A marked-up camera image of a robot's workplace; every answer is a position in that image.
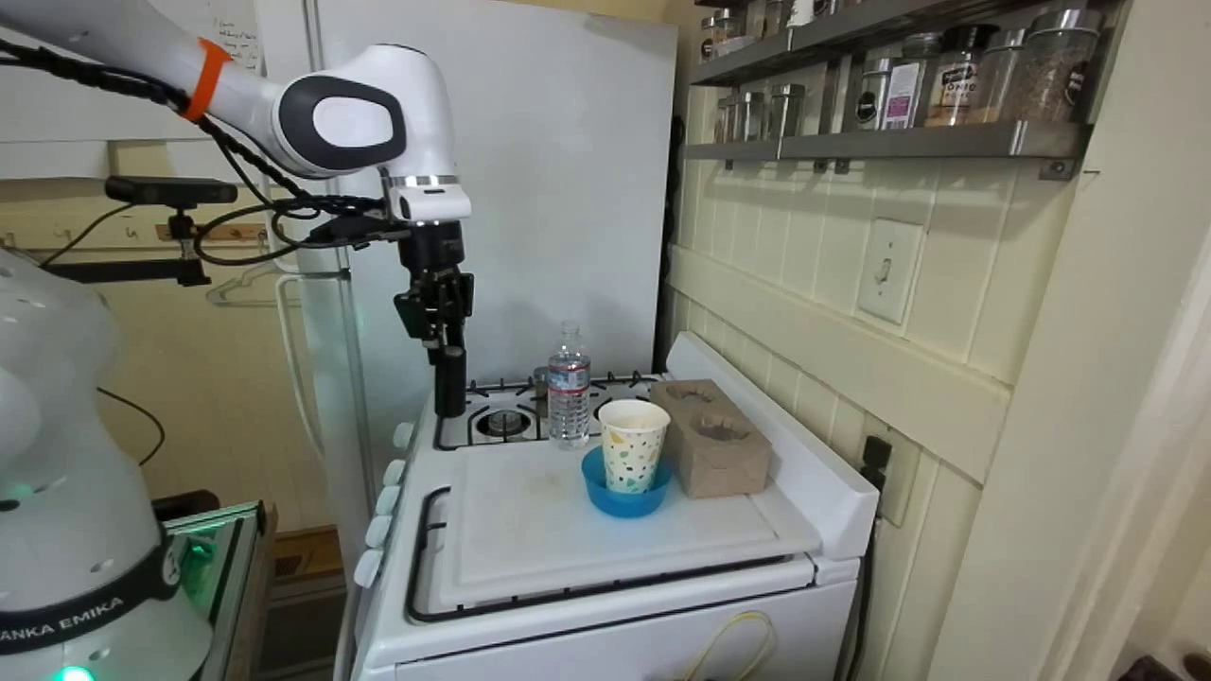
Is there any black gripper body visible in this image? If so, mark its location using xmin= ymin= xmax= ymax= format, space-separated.
xmin=389 ymin=222 xmax=477 ymax=347

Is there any dotted paper cup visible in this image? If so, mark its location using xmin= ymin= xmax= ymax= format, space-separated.
xmin=594 ymin=396 xmax=675 ymax=500

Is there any clear plastic water bottle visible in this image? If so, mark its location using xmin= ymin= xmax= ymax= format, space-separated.
xmin=540 ymin=320 xmax=594 ymax=449

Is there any white refrigerator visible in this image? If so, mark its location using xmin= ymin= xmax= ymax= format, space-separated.
xmin=270 ymin=0 xmax=682 ymax=533

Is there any white cutting board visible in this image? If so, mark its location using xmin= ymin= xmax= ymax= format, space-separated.
xmin=445 ymin=436 xmax=824 ymax=614

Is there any blue plastic bowl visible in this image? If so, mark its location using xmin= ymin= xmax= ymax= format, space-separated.
xmin=575 ymin=442 xmax=675 ymax=522

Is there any robot stand cart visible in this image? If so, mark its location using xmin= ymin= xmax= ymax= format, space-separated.
xmin=151 ymin=493 xmax=275 ymax=681

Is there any white gas stove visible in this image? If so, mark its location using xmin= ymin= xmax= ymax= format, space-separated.
xmin=334 ymin=328 xmax=883 ymax=681

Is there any metal spice rack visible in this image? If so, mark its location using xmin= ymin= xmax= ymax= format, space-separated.
xmin=679 ymin=0 xmax=1133 ymax=185

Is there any glass spice jar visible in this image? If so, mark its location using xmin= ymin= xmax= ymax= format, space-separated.
xmin=845 ymin=51 xmax=891 ymax=136
xmin=925 ymin=24 xmax=1002 ymax=133
xmin=1015 ymin=7 xmax=1104 ymax=128

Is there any white labelled spice jar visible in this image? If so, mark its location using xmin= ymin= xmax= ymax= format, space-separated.
xmin=883 ymin=51 xmax=933 ymax=136

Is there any black camera on stand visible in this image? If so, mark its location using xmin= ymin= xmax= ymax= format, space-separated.
xmin=50 ymin=174 xmax=242 ymax=292

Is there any black wall cable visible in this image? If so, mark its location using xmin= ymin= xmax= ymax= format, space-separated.
xmin=93 ymin=386 xmax=170 ymax=473

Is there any wall outlet with black plug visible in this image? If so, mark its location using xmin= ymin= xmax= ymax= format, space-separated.
xmin=836 ymin=431 xmax=926 ymax=681

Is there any cream light switch plate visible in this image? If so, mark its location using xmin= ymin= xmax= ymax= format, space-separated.
xmin=857 ymin=219 xmax=926 ymax=328

